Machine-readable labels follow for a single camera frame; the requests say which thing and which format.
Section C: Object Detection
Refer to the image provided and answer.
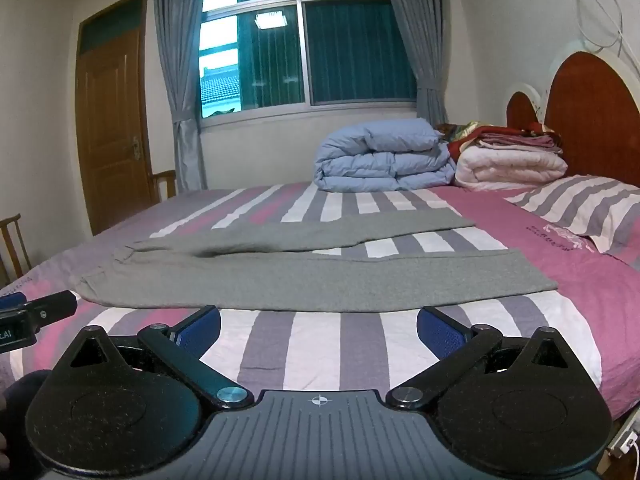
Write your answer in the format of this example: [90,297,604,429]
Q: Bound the grey pants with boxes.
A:
[70,209,558,313]

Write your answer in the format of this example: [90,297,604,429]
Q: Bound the striped pillow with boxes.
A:
[504,175,640,255]

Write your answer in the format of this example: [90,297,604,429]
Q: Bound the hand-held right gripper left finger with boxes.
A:
[67,305,253,408]

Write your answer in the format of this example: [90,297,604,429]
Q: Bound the folded white quilt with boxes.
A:
[454,145,569,191]

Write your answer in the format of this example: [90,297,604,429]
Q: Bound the window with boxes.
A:
[199,0,418,120]

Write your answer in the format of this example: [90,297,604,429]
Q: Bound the wooden door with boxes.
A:
[75,0,156,237]

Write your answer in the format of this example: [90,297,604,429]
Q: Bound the wooden chair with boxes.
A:
[0,214,32,286]
[151,170,177,200]

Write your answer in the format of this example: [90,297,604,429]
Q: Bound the white power strip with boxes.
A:
[607,427,640,459]

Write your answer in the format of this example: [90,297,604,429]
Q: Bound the wooden headboard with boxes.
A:
[505,40,640,188]

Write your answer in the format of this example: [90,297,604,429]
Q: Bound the grey curtain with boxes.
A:
[152,0,211,192]
[377,0,448,126]

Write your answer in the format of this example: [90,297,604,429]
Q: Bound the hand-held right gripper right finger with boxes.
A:
[387,305,573,408]

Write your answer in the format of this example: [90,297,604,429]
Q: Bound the white wall cable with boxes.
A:
[565,0,632,57]

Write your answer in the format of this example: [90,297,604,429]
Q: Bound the bed with striped sheet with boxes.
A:
[0,182,640,421]

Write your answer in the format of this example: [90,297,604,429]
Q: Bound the folded light blue quilt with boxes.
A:
[312,118,458,192]

